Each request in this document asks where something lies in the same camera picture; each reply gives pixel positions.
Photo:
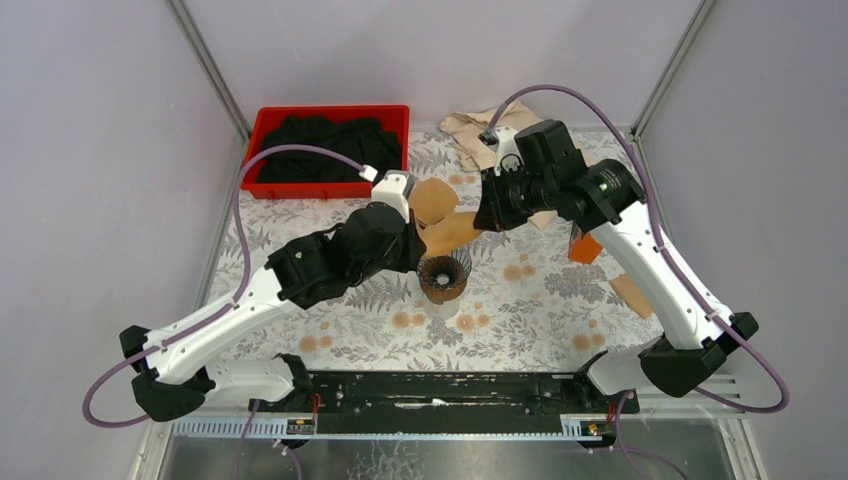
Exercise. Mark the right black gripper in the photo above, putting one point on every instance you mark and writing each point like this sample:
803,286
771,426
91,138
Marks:
491,213

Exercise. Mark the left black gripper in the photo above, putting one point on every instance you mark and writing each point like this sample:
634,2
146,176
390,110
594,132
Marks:
411,240

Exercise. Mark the grey ribbed glass dripper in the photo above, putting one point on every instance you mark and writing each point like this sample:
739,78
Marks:
456,263

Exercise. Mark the dark wooden ring holder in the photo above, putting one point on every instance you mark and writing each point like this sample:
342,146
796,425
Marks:
442,288

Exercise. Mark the orange coffee filter box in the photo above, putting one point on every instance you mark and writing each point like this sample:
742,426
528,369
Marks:
583,248

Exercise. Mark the brown paper coffee filter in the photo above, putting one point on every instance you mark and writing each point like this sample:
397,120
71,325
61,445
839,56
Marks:
431,201

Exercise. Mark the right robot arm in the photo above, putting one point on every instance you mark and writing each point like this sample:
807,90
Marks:
540,169

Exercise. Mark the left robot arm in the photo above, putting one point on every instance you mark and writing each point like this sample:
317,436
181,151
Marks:
179,368

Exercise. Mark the fallen brown paper filter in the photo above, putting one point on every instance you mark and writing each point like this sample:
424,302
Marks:
631,294

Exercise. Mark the beige cloth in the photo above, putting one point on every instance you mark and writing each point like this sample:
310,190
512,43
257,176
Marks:
465,128

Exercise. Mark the floral patterned table mat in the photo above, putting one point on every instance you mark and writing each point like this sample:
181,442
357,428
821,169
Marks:
526,307

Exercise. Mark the red plastic bin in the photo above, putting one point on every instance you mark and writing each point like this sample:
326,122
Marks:
375,135

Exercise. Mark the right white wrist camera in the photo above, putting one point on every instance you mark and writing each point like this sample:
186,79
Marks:
505,155

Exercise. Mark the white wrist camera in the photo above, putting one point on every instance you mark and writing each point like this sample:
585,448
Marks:
393,188
505,155

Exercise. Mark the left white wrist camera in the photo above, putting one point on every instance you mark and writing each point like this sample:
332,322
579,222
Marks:
393,188

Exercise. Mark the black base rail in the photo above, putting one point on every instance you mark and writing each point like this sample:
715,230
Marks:
431,402

